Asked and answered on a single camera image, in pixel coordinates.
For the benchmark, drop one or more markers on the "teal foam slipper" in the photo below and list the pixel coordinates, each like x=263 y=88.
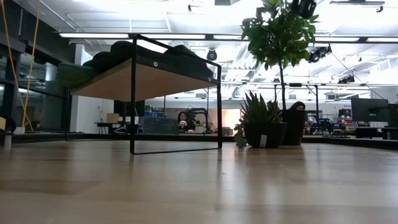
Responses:
x=73 y=74

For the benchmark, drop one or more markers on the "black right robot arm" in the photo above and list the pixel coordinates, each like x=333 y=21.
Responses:
x=304 y=6

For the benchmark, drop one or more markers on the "black-framed wooden shelf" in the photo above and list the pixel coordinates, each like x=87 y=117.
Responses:
x=149 y=84

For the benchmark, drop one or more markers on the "person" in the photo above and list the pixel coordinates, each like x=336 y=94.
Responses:
x=183 y=118
x=298 y=106

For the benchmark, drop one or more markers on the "dark teal storage crate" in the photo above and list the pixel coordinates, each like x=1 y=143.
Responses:
x=160 y=126

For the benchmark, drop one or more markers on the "small green succulent plant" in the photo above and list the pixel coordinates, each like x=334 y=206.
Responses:
x=241 y=140

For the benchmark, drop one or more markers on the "spiky potted succulent plant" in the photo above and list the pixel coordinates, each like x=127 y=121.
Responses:
x=264 y=133

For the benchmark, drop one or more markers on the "brown cardboard box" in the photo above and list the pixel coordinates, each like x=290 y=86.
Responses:
x=112 y=118

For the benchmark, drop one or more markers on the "leafy green potted tree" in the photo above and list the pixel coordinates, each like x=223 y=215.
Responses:
x=280 y=40

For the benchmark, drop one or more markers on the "black ceiling spotlight cluster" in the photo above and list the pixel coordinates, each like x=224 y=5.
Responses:
x=318 y=54

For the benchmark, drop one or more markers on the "black computer monitor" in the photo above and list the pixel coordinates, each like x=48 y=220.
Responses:
x=370 y=109

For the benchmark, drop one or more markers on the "black metal frame stand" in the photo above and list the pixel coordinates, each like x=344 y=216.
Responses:
x=316 y=99

